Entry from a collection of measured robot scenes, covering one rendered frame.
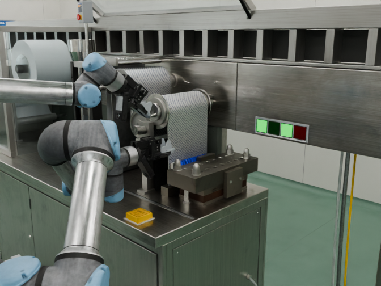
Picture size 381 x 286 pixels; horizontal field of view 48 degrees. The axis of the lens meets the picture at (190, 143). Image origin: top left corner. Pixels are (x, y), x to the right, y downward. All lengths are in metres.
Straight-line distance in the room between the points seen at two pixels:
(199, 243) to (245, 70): 0.74
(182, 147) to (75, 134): 0.70
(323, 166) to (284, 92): 2.73
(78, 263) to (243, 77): 1.12
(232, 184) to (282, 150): 2.89
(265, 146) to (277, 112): 2.98
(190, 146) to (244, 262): 0.55
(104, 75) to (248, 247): 0.95
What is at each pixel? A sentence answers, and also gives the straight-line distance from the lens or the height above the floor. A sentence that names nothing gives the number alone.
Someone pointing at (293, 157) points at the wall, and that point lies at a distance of 4.56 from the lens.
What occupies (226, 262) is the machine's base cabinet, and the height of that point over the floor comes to 0.65.
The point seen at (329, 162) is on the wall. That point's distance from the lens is 4.37.
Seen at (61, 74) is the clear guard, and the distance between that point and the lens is 2.61.
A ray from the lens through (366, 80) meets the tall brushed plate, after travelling 1.58.
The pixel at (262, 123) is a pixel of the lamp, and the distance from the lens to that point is 1.80.
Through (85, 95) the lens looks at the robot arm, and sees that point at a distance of 1.39.
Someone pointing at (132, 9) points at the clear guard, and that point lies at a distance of 2.38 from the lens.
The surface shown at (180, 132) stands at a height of 1.16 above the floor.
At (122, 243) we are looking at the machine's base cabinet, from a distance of 1.68.
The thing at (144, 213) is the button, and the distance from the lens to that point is 1.57.
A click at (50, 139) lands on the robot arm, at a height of 1.28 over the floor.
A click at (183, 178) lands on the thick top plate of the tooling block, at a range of 1.65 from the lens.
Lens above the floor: 1.56
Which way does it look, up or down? 14 degrees down
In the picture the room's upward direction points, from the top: straight up
